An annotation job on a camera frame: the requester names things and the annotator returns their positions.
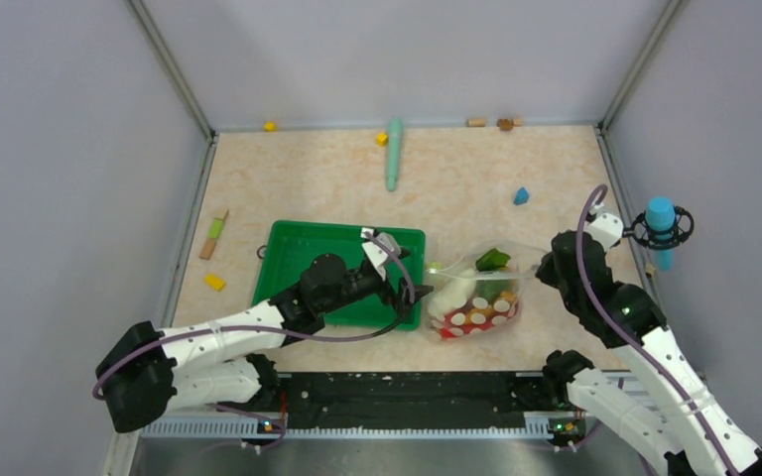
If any wooden green block stick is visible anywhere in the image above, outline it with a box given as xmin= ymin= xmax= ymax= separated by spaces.
xmin=198 ymin=208 xmax=230 ymax=261

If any yellow cube near pen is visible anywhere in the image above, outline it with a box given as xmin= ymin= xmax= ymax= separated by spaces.
xmin=375 ymin=133 xmax=388 ymax=147

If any green plastic tray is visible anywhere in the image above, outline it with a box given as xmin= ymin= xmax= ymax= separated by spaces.
xmin=251 ymin=220 xmax=426 ymax=331

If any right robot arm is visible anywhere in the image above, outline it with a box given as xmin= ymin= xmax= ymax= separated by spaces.
xmin=536 ymin=231 xmax=762 ymax=475

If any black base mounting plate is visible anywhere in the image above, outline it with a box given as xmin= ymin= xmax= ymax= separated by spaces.
xmin=216 ymin=371 xmax=592 ymax=431

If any clear dotted zip bag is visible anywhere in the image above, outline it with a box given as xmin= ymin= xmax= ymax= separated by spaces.
xmin=423 ymin=240 xmax=545 ymax=342

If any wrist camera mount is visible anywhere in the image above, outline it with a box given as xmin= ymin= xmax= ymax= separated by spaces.
xmin=360 ymin=227 xmax=410 ymax=282
xmin=584 ymin=204 xmax=625 ymax=252

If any mint green marker pen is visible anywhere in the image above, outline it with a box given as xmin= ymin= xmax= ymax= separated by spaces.
xmin=385 ymin=117 xmax=404 ymax=192

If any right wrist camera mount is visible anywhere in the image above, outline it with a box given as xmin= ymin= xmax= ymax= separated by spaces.
xmin=584 ymin=204 xmax=625 ymax=252

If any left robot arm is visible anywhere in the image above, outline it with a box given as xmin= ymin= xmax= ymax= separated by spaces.
xmin=92 ymin=254 xmax=433 ymax=433

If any blue microphone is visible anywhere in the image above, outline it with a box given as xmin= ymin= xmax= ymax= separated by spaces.
xmin=645 ymin=196 xmax=676 ymax=272

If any blue plastic piece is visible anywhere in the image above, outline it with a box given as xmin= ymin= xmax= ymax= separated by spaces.
xmin=513 ymin=187 xmax=530 ymax=206

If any yellow lego brick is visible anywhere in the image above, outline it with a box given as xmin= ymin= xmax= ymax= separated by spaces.
xmin=203 ymin=274 xmax=226 ymax=292

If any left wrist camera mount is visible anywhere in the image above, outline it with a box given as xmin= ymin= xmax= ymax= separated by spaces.
xmin=360 ymin=227 xmax=410 ymax=282

